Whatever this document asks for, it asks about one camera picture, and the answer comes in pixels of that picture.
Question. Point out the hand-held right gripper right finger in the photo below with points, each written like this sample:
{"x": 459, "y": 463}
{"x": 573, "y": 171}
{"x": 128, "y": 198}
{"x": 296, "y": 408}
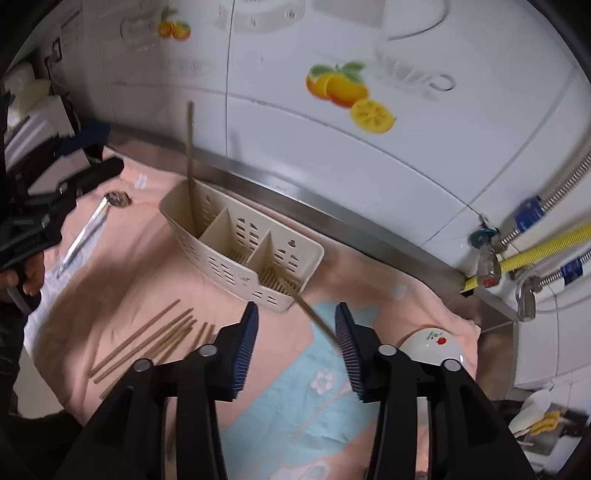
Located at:
{"x": 348, "y": 350}

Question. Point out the yellow and white object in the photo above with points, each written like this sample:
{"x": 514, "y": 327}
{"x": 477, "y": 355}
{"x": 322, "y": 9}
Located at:
{"x": 540, "y": 415}

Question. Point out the pink floral cloth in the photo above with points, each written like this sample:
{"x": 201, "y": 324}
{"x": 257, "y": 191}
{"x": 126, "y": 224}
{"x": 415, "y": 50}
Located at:
{"x": 138, "y": 277}

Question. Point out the person's left hand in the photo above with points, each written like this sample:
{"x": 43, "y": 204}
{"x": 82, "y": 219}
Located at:
{"x": 27, "y": 277}

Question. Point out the cream plastic utensil holder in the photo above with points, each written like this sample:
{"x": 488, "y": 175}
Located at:
{"x": 221, "y": 258}

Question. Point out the wooden chopstick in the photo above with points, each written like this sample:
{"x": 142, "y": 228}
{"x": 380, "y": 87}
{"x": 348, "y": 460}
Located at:
{"x": 190, "y": 161}
{"x": 314, "y": 316}

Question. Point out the white bowl red flower print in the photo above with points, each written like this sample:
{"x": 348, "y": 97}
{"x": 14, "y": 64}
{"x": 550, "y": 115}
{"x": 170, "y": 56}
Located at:
{"x": 431, "y": 344}

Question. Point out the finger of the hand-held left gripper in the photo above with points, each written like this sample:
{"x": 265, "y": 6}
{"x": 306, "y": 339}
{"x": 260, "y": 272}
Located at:
{"x": 99, "y": 173}
{"x": 94, "y": 131}

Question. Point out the white appliance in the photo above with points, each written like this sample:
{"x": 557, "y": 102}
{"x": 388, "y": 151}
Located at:
{"x": 27, "y": 101}

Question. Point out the pile of wooden chopsticks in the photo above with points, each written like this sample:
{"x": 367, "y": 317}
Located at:
{"x": 173, "y": 333}

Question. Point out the gas valve red knob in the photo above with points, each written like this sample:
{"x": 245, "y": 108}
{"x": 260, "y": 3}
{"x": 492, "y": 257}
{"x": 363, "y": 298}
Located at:
{"x": 488, "y": 272}

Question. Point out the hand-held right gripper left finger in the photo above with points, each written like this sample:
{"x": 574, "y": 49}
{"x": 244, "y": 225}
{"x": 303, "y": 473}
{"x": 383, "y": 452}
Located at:
{"x": 247, "y": 350}

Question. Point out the metal angle valve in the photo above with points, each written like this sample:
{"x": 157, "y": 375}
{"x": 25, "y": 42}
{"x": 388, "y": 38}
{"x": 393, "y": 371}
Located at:
{"x": 526, "y": 300}

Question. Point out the stainless steel counter rim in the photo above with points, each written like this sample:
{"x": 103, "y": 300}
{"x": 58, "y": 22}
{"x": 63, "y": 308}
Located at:
{"x": 323, "y": 203}

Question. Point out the wall socket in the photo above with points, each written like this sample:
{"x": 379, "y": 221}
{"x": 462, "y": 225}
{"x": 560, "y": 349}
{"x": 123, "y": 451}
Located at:
{"x": 54, "y": 50}

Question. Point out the metal slotted spoon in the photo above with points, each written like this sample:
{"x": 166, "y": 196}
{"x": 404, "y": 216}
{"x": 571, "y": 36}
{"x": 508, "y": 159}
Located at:
{"x": 87, "y": 228}

